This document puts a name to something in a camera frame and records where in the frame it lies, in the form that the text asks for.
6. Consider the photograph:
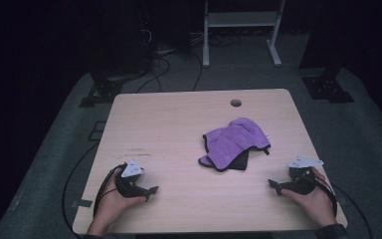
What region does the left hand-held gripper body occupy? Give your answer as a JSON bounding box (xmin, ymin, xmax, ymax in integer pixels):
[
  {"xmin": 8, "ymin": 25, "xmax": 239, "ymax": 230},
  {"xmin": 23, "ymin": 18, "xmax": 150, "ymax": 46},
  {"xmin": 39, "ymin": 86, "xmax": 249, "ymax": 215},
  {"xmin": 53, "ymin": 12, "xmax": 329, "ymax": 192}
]
[{"xmin": 113, "ymin": 158, "xmax": 151, "ymax": 199}]

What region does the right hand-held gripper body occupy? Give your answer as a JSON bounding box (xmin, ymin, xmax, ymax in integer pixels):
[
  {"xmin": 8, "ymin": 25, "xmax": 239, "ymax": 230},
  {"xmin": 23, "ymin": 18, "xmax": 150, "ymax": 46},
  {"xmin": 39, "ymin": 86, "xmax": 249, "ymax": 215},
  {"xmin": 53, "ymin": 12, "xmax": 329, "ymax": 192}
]
[{"xmin": 283, "ymin": 156, "xmax": 324, "ymax": 196}]

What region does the purple cloth with black edge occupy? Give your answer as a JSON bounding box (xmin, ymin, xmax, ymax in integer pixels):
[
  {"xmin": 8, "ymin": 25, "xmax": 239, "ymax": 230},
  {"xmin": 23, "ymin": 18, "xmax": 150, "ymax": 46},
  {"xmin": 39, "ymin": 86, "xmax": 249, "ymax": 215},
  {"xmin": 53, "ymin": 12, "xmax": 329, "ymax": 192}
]
[{"xmin": 197, "ymin": 117, "xmax": 273, "ymax": 173}]

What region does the person's left hand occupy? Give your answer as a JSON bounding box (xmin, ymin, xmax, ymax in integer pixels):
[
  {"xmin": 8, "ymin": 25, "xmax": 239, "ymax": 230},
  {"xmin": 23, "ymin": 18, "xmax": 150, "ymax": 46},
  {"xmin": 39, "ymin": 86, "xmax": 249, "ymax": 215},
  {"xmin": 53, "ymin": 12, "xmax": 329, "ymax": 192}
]
[{"xmin": 94, "ymin": 168, "xmax": 149, "ymax": 231}]

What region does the person's right hand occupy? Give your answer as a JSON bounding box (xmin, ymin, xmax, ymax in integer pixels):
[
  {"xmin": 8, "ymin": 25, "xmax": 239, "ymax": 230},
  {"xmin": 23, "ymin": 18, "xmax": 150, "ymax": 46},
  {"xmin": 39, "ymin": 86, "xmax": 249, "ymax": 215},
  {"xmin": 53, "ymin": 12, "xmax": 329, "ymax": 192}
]
[{"xmin": 280, "ymin": 166, "xmax": 338, "ymax": 229}]

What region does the grey tape strip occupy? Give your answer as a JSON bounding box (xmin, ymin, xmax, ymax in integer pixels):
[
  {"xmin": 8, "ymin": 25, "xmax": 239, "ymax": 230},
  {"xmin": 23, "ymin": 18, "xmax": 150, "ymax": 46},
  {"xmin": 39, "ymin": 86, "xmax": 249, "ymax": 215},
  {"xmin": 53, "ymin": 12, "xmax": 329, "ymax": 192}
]
[{"xmin": 71, "ymin": 198, "xmax": 95, "ymax": 210}]

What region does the dark floor socket box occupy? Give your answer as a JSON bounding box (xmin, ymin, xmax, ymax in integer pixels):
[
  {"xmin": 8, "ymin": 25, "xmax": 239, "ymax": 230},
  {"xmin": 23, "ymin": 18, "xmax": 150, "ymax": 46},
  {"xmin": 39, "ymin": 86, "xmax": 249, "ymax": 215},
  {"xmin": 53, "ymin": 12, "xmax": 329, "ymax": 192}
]
[{"xmin": 88, "ymin": 120, "xmax": 107, "ymax": 142}]

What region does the black stand with flat base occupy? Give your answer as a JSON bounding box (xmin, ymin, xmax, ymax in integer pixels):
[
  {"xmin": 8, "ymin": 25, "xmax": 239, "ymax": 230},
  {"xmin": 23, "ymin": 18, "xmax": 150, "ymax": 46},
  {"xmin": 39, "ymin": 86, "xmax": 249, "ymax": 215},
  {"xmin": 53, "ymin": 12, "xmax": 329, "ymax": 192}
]
[
  {"xmin": 79, "ymin": 0, "xmax": 153, "ymax": 109},
  {"xmin": 298, "ymin": 0, "xmax": 356, "ymax": 105}
]

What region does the white metal stand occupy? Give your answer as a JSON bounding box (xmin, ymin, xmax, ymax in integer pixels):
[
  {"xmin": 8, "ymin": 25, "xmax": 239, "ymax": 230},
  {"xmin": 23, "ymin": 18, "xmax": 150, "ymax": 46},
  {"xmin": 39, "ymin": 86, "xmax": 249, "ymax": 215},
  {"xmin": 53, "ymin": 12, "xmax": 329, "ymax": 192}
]
[{"xmin": 202, "ymin": 0, "xmax": 287, "ymax": 69}]

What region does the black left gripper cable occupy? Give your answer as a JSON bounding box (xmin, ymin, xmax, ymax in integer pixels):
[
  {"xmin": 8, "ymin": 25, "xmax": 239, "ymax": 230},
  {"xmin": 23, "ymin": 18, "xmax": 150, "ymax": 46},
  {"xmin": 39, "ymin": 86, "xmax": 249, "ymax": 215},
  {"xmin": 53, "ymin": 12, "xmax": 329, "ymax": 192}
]
[{"xmin": 93, "ymin": 161, "xmax": 129, "ymax": 217}]

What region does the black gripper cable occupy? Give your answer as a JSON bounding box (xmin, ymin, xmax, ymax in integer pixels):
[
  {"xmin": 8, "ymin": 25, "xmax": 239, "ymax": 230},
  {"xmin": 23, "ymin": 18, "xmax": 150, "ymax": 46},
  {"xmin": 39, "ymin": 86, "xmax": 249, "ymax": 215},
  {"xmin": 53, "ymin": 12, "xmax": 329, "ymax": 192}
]
[
  {"xmin": 93, "ymin": 161, "xmax": 129, "ymax": 217},
  {"xmin": 306, "ymin": 173, "xmax": 338, "ymax": 218}
]

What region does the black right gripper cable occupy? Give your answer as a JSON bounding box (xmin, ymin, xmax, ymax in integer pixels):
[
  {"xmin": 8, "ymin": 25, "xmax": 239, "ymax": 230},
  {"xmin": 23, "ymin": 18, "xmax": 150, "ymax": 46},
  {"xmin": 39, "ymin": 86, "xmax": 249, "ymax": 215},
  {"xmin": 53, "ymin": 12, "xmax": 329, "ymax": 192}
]
[{"xmin": 306, "ymin": 173, "xmax": 338, "ymax": 218}]

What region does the black floor cable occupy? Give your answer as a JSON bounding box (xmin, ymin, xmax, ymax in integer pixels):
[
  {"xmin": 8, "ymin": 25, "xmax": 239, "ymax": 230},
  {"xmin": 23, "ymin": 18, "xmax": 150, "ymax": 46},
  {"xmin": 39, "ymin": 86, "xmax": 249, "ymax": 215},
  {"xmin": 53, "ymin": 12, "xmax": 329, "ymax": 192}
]
[
  {"xmin": 331, "ymin": 183, "xmax": 375, "ymax": 239},
  {"xmin": 61, "ymin": 141, "xmax": 101, "ymax": 239}
]

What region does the bundle of floor cables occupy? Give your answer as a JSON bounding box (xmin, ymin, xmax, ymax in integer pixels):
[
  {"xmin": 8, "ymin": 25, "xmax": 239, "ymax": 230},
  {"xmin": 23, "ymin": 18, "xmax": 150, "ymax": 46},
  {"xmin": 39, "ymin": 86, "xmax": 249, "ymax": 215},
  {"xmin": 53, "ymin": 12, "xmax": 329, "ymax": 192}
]
[{"xmin": 134, "ymin": 29, "xmax": 243, "ymax": 95}]

